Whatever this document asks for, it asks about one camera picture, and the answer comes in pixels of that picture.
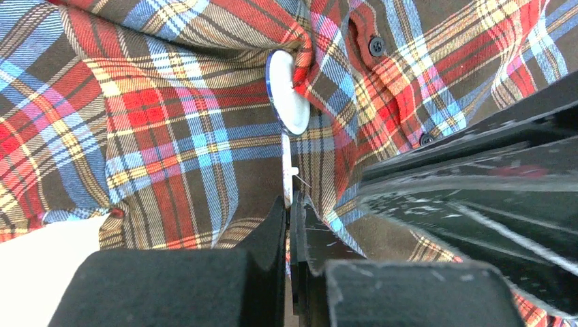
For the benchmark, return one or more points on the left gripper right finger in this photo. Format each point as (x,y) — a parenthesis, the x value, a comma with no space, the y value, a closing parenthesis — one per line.
(332,285)

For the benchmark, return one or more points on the plaid flannel shirt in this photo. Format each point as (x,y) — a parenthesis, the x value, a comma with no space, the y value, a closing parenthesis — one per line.
(147,124)

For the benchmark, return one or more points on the silver brooch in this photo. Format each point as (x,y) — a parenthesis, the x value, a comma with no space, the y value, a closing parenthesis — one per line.
(288,170)

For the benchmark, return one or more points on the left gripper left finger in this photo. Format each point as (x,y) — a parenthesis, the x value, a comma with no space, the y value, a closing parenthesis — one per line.
(241,286)

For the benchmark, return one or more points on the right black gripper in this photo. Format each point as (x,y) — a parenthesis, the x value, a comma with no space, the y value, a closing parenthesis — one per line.
(502,191)

